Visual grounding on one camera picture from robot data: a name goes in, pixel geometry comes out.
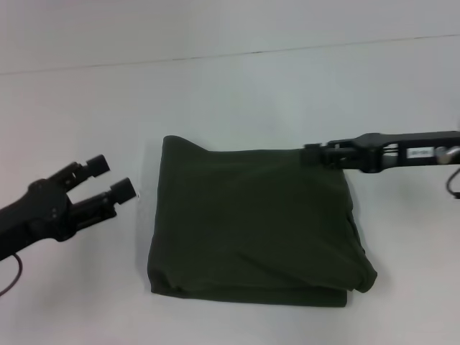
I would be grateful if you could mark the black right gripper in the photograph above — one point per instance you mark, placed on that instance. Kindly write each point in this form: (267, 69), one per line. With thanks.
(406, 151)

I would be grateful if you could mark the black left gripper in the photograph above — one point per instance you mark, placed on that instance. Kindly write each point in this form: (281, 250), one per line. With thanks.
(32, 215)

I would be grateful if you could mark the dark green FREE T-shirt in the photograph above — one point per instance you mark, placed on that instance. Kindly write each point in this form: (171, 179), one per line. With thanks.
(251, 215)

